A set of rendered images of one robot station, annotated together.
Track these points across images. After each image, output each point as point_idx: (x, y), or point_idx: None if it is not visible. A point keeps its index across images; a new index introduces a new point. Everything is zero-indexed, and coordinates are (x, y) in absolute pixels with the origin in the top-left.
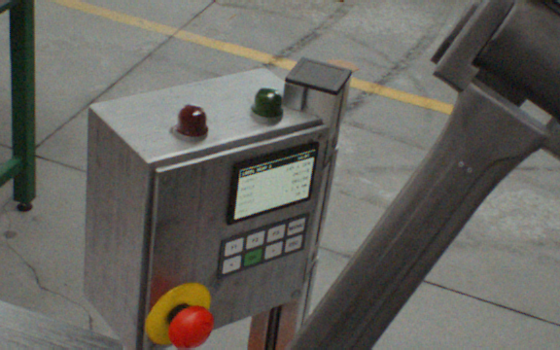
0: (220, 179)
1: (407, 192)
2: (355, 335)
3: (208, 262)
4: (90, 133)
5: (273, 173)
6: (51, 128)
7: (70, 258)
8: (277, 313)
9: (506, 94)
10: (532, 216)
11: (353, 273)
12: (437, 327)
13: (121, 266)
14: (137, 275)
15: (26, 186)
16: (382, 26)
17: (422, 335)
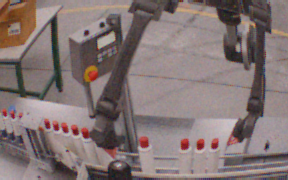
0: (93, 41)
1: (127, 32)
2: (123, 64)
3: (94, 60)
4: (69, 41)
5: (105, 37)
6: (64, 58)
7: (79, 106)
8: None
9: (169, 10)
10: None
11: (120, 51)
12: (231, 100)
13: (77, 66)
14: (80, 66)
15: (59, 81)
16: None
17: (226, 105)
